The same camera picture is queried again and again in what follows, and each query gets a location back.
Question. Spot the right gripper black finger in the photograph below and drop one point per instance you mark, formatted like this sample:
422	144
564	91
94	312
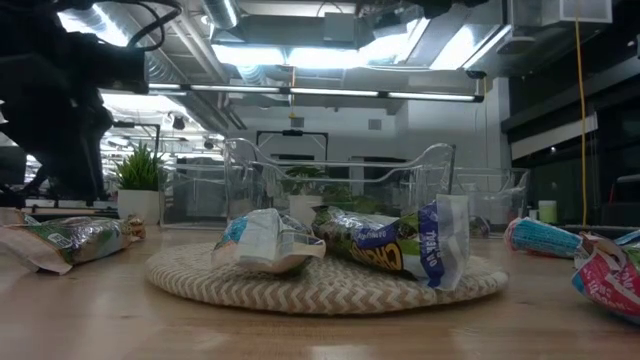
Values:
455	7

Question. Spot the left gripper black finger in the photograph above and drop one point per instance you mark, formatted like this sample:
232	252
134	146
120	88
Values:
94	172
74	175

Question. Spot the blue and white granola bar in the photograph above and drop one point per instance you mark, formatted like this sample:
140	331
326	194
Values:
265	245

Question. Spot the red and green granola bar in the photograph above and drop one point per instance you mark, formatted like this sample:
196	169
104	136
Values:
607	285

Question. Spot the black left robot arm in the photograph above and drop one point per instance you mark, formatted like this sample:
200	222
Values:
50	45

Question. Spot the grassy plant in white pot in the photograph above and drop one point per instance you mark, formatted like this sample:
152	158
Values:
137	172

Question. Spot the clear plastic storage bin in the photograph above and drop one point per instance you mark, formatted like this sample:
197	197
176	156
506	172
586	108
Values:
192	190
500	200

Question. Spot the wide clear plastic bin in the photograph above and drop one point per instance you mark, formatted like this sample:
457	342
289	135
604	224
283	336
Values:
240	190

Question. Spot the long light strip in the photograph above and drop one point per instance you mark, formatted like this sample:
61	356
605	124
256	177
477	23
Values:
330	92

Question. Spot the broad-leaf plant in white pot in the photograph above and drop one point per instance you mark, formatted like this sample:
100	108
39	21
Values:
305	202

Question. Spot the small black clamp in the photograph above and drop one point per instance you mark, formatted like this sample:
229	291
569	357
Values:
480	226

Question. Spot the pale green cylindrical container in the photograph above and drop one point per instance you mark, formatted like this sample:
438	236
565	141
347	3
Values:
548	212

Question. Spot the round woven beige mat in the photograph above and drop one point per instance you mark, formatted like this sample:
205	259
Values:
320	295

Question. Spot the large black background frame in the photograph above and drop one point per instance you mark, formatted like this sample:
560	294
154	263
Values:
145	125

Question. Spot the small black background frame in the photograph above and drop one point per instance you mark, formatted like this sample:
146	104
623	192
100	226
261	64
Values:
292	133

